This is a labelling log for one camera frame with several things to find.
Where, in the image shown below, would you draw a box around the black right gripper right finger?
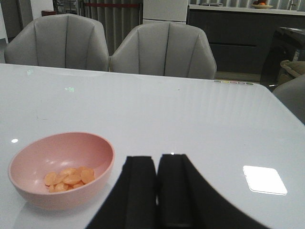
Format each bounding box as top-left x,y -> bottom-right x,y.
157,154 -> 265,229

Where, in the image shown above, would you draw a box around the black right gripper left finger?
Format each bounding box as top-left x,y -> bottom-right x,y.
86,156 -> 156,229

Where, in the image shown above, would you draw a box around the orange ham slices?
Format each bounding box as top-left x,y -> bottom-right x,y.
44,167 -> 95,193

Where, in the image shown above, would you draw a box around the pink bowl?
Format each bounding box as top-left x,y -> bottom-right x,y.
8,132 -> 115,210

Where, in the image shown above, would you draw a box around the coloured sticker strip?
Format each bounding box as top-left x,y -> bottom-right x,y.
214,80 -> 254,86

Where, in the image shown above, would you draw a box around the grey chair at table end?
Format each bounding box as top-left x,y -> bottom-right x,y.
273,75 -> 305,124

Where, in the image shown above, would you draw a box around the right grey upholstered chair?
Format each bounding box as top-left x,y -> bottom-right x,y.
110,21 -> 217,80

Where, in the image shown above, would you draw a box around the grey upholstered chair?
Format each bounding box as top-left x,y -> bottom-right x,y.
4,14 -> 109,71
110,21 -> 217,80

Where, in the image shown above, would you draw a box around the beige sofa cushion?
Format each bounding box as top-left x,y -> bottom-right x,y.
277,60 -> 305,85

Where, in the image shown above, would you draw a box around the dark kitchen counter cabinet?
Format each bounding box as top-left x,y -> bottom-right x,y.
187,4 -> 305,81

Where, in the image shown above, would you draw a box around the left grey upholstered chair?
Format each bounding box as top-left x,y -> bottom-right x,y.
4,14 -> 109,71

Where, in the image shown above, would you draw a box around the grey pleated curtain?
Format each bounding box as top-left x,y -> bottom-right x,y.
53,0 -> 144,57

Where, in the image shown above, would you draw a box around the white refrigerator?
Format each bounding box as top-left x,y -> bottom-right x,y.
142,0 -> 189,24

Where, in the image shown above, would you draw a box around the fruit plate on counter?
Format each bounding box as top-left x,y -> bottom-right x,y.
251,0 -> 273,9

